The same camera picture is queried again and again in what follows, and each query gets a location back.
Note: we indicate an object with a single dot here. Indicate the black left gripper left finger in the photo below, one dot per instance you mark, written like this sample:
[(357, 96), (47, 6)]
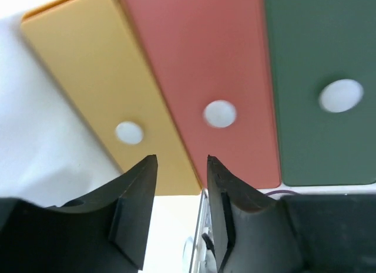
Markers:
[(105, 230)]

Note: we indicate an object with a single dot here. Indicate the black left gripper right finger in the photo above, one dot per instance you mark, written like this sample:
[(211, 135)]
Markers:
[(253, 232)]

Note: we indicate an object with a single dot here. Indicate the red drawer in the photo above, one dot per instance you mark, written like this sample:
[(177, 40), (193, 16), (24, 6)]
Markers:
[(210, 59)]

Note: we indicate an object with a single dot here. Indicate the yellow drawer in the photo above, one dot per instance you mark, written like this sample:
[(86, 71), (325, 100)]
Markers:
[(89, 48)]

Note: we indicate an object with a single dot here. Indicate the green drawer front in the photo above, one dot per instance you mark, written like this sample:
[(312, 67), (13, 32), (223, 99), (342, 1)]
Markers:
[(312, 44)]

